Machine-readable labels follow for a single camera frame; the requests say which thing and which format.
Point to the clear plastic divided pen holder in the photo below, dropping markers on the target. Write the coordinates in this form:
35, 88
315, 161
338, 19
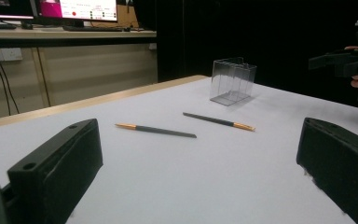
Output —
230, 93

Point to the computer monitor with bright screen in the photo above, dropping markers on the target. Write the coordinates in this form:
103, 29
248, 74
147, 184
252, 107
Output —
87, 9

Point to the black pen with gold end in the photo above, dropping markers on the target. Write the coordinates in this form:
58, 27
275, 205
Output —
167, 132
211, 119

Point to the white table mat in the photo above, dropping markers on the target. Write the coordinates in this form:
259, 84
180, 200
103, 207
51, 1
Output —
180, 174

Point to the black curtain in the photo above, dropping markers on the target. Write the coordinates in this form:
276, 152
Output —
276, 37

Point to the beige desk cabinet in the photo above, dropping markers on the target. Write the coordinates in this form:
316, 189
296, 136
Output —
99, 68

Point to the white wall socket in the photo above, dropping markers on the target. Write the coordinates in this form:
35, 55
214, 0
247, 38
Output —
9, 54

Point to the wooden table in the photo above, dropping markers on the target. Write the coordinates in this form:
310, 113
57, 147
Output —
74, 104

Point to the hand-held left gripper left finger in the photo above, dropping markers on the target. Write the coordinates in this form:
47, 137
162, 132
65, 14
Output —
52, 174

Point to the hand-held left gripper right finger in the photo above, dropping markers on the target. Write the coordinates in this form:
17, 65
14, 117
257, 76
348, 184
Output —
338, 165

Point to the brown cardboard box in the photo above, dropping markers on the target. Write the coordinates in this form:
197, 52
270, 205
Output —
127, 17

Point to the dark computer monitor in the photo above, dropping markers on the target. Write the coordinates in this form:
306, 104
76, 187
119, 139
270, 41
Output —
6, 7

